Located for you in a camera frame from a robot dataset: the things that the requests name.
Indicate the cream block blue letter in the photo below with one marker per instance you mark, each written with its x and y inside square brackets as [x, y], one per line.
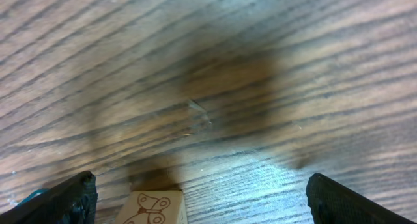
[33, 194]

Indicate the red top wooden block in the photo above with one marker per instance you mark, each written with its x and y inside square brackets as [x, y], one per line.
[153, 207]

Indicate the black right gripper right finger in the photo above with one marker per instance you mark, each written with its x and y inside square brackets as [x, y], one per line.
[333, 203]

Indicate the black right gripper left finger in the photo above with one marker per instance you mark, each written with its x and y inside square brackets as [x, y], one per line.
[73, 201]

